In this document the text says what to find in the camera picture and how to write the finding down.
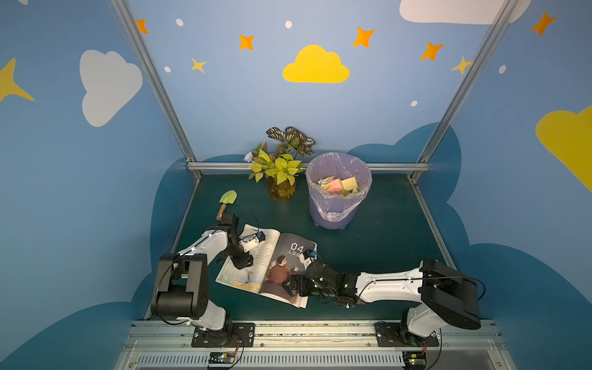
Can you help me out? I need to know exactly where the right controller board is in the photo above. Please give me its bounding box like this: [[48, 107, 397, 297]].
[[402, 351, 427, 370]]

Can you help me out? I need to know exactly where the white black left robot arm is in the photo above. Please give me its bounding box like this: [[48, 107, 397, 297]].
[[150, 214, 254, 331]]

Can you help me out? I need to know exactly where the discarded sticky notes pile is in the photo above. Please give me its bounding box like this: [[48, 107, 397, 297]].
[[318, 177, 359, 197]]

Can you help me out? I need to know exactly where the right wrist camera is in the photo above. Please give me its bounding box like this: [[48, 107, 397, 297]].
[[302, 250, 317, 261]]

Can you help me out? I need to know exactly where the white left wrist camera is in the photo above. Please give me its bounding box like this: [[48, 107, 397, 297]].
[[240, 231, 266, 252]]

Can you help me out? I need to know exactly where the green trowel wooden handle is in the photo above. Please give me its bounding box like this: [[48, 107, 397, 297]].
[[216, 190, 237, 221]]

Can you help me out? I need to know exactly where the controller board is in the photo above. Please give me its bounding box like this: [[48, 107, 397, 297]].
[[208, 352, 238, 367], [402, 351, 427, 370]]

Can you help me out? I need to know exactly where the aluminium back frame rail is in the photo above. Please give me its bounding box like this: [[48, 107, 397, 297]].
[[187, 161, 430, 174]]

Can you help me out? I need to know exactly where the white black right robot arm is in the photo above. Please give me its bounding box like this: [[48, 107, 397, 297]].
[[282, 260, 481, 342]]

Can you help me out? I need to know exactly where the aluminium upright post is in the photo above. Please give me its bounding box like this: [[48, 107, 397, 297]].
[[409, 0, 519, 185], [110, 0, 202, 181]]

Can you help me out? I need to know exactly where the lilac bin liner bag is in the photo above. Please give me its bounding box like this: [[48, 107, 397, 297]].
[[305, 152, 373, 224]]

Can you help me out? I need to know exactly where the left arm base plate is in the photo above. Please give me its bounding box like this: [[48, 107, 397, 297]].
[[191, 322, 256, 348]]

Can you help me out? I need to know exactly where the left controller board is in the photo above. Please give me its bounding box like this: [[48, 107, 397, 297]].
[[208, 352, 238, 367]]

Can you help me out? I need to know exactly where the left aluminium upright post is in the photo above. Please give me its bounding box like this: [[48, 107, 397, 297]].
[[110, 0, 202, 181]]

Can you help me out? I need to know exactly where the right aluminium upright post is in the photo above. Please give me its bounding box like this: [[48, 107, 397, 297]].
[[409, 0, 519, 185]]

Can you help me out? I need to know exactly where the glass vase with plants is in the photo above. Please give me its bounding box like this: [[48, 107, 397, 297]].
[[243, 126, 316, 201]]

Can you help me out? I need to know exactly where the purple trash bin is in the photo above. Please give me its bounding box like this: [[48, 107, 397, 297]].
[[305, 152, 373, 231]]

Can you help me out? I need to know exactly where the book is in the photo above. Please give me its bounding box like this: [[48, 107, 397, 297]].
[[216, 224, 318, 308]]

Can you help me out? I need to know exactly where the aluminium front rail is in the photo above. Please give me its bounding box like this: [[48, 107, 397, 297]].
[[115, 320, 516, 369]]

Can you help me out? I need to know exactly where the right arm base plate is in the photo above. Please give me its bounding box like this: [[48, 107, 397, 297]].
[[374, 321, 439, 348]]

